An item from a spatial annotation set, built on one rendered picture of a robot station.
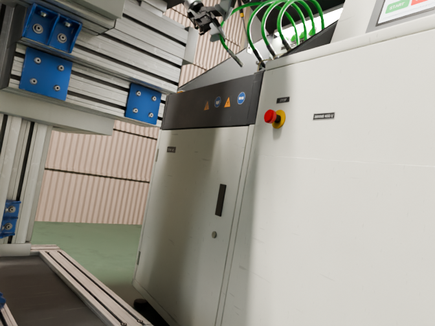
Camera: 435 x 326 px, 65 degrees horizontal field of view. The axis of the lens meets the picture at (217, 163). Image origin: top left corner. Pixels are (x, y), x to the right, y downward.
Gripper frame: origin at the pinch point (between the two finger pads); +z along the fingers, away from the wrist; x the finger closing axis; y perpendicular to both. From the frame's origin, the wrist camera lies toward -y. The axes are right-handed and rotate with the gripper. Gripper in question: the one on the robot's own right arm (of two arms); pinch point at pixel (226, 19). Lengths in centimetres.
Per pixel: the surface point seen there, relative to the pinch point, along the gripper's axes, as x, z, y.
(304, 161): 58, 55, 6
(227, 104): 20.8, 38.3, 6.2
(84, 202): -207, 106, -7
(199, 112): 2.1, 39.6, 6.2
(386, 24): 57, 11, -19
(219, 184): 24, 65, 6
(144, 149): -215, 48, -57
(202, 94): 2.2, 32.6, 6.2
